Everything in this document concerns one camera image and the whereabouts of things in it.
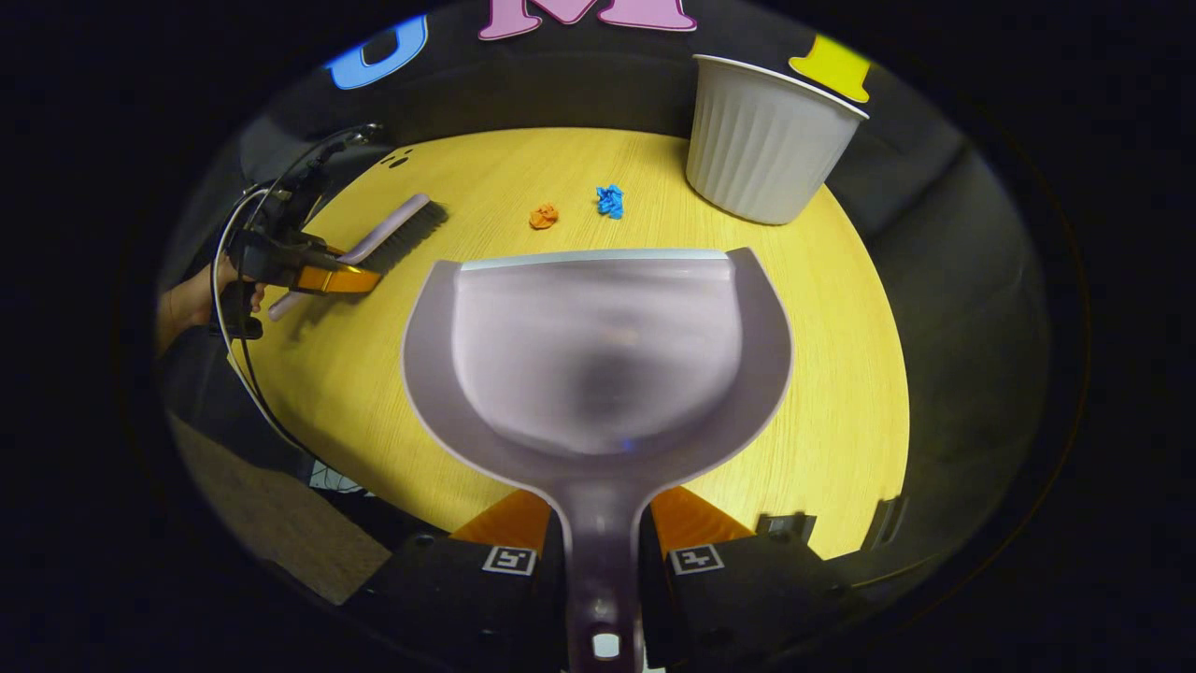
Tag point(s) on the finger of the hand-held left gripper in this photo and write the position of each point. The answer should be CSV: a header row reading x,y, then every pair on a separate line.
x,y
336,280

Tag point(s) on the white ribbed garbage bin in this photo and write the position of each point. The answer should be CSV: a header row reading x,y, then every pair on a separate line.
x,y
761,150

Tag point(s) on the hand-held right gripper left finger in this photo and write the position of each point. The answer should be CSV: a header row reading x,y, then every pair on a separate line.
x,y
467,598

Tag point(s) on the lilac plastic dustpan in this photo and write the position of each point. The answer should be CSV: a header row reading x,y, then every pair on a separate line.
x,y
598,355

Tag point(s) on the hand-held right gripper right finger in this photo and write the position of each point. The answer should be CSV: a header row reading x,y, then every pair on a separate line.
x,y
747,598

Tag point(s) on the blue paper scrap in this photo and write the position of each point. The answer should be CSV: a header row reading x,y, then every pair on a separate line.
x,y
610,201

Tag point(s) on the orange paper scrap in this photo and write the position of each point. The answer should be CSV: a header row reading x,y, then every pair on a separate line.
x,y
544,217

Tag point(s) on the small lilac broom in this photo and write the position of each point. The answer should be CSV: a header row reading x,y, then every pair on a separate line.
x,y
397,229

